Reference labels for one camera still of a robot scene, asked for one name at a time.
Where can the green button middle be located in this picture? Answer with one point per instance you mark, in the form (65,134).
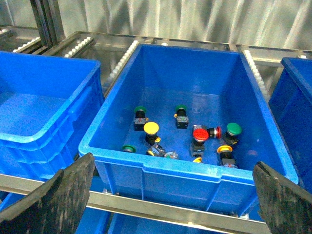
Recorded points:
(181,118)

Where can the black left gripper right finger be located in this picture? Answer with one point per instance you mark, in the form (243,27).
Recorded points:
(285,207)

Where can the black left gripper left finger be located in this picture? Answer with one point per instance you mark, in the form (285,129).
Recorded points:
(56,206)

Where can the blue bin with buttons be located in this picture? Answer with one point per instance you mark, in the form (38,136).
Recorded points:
(217,88)

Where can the red button lying sideways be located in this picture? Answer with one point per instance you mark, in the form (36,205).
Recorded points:
(214,132)

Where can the blue far left bin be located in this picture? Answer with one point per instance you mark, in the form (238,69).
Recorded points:
(291,105)

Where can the green button near rim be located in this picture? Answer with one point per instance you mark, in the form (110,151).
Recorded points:
(128,148)

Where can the metal rack front rail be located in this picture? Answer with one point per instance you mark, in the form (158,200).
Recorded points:
(149,210)

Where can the yellow mushroom push button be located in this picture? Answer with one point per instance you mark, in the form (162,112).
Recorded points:
(151,129)

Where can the green button far left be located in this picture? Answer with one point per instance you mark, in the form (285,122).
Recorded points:
(140,118)

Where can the yellow button lying centre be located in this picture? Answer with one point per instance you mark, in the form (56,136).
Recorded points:
(158,151)

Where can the green button right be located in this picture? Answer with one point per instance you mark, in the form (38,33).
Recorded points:
(233,131)

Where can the red mushroom push button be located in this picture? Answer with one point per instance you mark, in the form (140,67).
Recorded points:
(200,136)

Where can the yellow button at rim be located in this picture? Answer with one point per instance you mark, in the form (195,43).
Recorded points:
(198,160)

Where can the yellow button right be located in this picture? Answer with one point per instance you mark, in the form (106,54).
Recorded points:
(226,157)

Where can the blue empty middle bin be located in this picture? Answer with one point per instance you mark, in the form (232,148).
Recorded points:
(46,106)

